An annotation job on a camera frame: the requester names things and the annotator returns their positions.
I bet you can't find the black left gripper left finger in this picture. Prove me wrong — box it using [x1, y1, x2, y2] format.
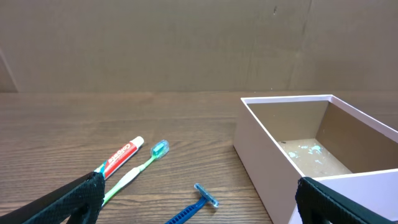
[1, 172, 105, 224]

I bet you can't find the white cardboard box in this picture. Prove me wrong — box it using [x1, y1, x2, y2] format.
[233, 95, 397, 223]

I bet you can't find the blue disposable razor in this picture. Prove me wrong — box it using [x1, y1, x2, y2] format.
[165, 183, 219, 224]

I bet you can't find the green white toothbrush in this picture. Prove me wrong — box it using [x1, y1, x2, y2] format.
[101, 139, 169, 207]

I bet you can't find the red white toothpaste tube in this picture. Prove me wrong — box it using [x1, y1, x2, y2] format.
[94, 136, 144, 180]

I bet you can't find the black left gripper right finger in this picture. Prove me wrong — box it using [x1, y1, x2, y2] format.
[295, 177, 394, 224]

